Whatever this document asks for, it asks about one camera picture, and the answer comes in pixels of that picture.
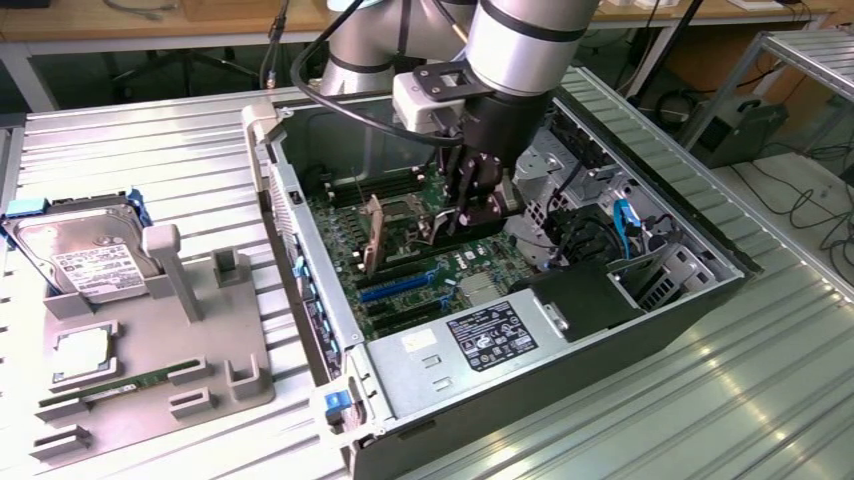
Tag black wire bundle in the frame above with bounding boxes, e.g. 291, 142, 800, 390
537, 203, 616, 267

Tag CPU socket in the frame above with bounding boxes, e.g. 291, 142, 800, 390
389, 192, 436, 236

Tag silver hard disk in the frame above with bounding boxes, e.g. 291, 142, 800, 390
2, 204, 165, 306

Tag grey parts rack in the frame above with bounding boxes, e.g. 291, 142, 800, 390
28, 223, 279, 464

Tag black expansion slot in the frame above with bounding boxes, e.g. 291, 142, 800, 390
368, 294, 443, 327
352, 258, 435, 292

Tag silver power supply with label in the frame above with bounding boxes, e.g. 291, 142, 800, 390
363, 287, 569, 419

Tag black cable with brass plug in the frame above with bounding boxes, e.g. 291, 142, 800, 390
425, 0, 471, 41

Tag hanging black cable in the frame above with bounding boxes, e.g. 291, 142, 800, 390
261, 0, 292, 91

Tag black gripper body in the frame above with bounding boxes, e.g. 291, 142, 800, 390
457, 88, 559, 172

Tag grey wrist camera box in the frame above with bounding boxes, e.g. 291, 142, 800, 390
391, 62, 493, 134

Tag silver drive cage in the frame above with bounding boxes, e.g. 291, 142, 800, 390
511, 144, 576, 264

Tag blue case latch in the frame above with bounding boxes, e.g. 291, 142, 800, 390
321, 391, 353, 417

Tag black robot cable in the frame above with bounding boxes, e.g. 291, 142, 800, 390
289, 0, 465, 147

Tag aluminium frame table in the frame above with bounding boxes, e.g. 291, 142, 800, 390
677, 29, 854, 151

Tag green RAM stick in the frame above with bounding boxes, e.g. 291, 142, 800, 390
37, 356, 202, 406

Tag silver CPU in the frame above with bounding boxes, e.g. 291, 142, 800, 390
50, 331, 116, 385

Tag wooden desk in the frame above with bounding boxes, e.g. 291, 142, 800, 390
0, 0, 843, 57

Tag black floor cables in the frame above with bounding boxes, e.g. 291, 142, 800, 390
766, 139, 854, 252

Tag black RAM slot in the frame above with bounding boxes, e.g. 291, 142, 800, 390
331, 177, 428, 209
327, 167, 428, 197

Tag blue expansion slot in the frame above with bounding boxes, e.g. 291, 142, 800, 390
359, 272, 433, 304

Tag open black PC case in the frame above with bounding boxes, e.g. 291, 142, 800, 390
238, 67, 766, 480

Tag green motherboard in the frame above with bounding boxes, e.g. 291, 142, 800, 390
303, 163, 543, 342

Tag black box device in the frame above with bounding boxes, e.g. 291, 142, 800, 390
696, 97, 791, 169

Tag coiled black cable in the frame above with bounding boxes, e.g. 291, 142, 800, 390
655, 89, 699, 127

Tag silver chipset heat sink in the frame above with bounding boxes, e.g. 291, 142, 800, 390
457, 277, 505, 304

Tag blue disk caddy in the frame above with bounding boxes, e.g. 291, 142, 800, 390
0, 186, 154, 251

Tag black tripod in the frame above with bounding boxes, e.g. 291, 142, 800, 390
109, 43, 269, 97

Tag blue wire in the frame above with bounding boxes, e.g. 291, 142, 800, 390
608, 196, 643, 262

